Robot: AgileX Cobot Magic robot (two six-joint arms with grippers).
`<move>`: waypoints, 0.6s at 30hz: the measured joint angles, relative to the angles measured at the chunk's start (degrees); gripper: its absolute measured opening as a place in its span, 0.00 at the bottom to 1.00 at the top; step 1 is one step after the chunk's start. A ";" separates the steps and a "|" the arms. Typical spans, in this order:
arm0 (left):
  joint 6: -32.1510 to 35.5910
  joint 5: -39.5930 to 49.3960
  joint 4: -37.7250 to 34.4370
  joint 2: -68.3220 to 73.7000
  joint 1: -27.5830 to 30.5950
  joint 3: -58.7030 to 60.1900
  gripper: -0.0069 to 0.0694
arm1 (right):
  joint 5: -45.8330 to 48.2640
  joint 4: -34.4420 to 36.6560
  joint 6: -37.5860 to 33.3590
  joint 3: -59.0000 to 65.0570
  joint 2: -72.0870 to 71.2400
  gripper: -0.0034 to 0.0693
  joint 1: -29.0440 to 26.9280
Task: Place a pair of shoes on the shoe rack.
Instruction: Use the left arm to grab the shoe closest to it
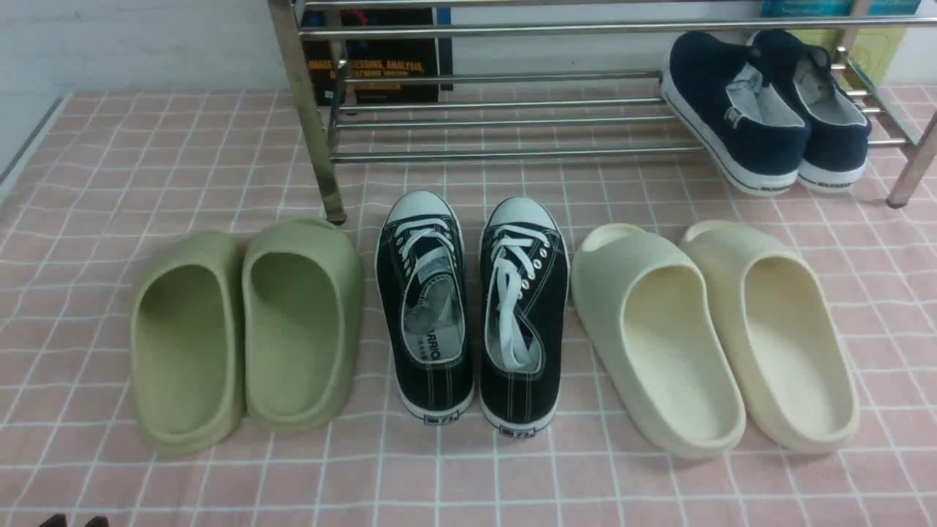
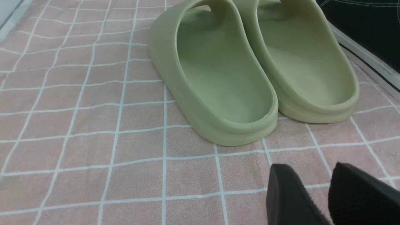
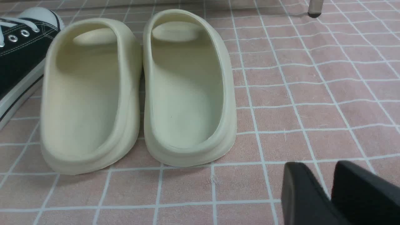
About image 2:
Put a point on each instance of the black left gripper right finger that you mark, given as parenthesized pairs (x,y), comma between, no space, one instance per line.
(357,198)

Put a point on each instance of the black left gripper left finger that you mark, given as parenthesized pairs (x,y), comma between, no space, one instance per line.
(288,202)

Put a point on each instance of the black canvas sneaker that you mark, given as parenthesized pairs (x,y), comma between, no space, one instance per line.
(369,32)

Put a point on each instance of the green right foam slipper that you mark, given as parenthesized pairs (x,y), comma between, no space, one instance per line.
(292,40)

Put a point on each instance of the green foam slipper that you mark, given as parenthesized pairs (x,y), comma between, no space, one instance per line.
(200,49)
(292,40)

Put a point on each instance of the green left foam slipper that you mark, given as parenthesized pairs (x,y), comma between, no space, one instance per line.
(200,49)

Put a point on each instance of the pink grid tablecloth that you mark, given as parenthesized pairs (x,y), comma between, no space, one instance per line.
(91,136)

